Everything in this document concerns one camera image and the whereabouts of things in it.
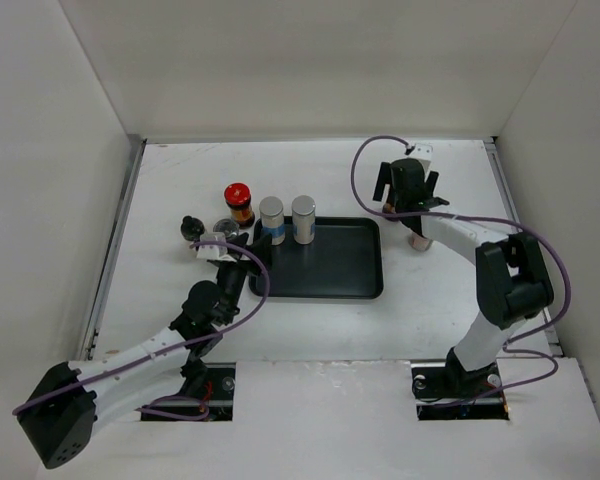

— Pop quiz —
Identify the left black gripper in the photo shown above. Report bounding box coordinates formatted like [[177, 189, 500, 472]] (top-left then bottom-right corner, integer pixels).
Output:
[[214, 232, 270, 325]]

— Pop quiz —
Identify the peppercorn bottle blue label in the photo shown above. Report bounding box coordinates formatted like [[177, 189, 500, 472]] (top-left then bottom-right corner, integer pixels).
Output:
[[259, 196, 286, 246]]

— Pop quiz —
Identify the small jar pink label lid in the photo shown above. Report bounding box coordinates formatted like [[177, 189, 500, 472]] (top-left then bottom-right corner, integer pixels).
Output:
[[408, 232, 433, 252]]

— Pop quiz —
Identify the peppercorn bottle silver cap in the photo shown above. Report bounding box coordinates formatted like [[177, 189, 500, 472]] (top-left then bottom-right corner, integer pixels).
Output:
[[291, 195, 316, 245]]

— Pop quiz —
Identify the orange sauce jar red lid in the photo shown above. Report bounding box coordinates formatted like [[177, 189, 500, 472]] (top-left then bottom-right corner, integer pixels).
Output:
[[382, 202, 397, 222]]

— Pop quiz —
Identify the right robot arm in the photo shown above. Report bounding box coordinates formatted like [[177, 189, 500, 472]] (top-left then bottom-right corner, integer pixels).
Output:
[[373, 158, 554, 399]]

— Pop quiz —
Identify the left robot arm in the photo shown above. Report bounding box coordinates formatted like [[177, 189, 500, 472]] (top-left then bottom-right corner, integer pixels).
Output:
[[12, 234, 272, 470]]

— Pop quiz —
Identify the pepper grinder clear cap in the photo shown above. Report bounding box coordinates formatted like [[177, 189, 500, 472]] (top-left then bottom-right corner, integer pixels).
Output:
[[213, 218, 240, 240]]

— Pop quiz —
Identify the grinder bottle black knob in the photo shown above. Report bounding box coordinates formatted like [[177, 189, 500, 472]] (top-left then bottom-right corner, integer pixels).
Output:
[[180, 215, 206, 243]]

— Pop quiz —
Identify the dark sauce jar red lid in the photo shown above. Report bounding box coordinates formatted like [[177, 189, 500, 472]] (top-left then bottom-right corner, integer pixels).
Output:
[[224, 182, 255, 228]]

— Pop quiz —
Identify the black rectangular tray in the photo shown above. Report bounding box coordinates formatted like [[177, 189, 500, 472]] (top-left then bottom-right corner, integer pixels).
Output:
[[269, 216, 384, 300]]

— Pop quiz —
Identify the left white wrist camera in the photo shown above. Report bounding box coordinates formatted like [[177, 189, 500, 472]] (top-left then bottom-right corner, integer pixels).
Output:
[[192, 232, 236, 262]]

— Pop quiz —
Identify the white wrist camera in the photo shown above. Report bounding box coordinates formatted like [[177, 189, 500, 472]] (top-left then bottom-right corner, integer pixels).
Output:
[[407, 143, 433, 164], [192, 232, 236, 262]]

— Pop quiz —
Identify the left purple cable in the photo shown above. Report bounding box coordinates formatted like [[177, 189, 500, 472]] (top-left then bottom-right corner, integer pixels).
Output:
[[12, 240, 271, 419]]

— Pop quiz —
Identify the purple cable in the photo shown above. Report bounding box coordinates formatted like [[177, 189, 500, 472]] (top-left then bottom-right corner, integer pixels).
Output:
[[350, 135, 572, 406], [12, 240, 271, 419]]

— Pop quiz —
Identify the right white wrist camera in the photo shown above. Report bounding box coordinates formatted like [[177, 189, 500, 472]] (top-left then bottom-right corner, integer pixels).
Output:
[[407, 143, 433, 164]]

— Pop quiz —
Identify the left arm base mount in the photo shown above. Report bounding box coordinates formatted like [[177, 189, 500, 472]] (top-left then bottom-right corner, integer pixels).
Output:
[[140, 363, 236, 422]]

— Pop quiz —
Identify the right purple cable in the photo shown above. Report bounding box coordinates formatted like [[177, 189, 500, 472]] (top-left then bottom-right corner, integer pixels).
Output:
[[350, 135, 572, 406]]

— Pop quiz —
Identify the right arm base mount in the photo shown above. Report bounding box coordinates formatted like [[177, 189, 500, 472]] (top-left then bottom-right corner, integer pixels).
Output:
[[411, 363, 509, 421]]

